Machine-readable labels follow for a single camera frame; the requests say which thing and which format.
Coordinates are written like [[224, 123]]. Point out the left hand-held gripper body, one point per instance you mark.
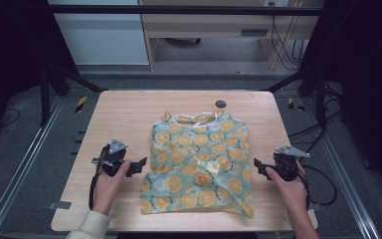
[[114, 158]]

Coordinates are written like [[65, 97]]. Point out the black curtain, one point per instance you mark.
[[10, 56], [364, 83]]

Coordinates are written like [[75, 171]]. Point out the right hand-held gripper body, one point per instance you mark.
[[286, 166]]

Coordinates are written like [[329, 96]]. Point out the yellow-black striped tape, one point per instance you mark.
[[81, 104], [293, 104]]

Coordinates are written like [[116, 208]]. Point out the aluminium floor rail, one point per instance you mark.
[[344, 179], [23, 159]]

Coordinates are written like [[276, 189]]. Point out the white cabinet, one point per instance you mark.
[[102, 36]]

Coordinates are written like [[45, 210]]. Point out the grey tape strip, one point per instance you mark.
[[59, 205]]

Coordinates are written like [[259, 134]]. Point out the grey round table grommet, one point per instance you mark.
[[220, 104]]

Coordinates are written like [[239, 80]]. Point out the person's right hand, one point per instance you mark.
[[290, 192]]

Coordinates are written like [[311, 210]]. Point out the black horizontal frame bar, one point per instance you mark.
[[179, 10]]

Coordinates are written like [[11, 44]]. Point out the person's left hand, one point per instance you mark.
[[107, 189]]

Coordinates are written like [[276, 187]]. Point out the black frame post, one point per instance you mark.
[[45, 96], [321, 96]]

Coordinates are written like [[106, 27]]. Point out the orange-print teal fabric bag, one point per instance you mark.
[[199, 166]]

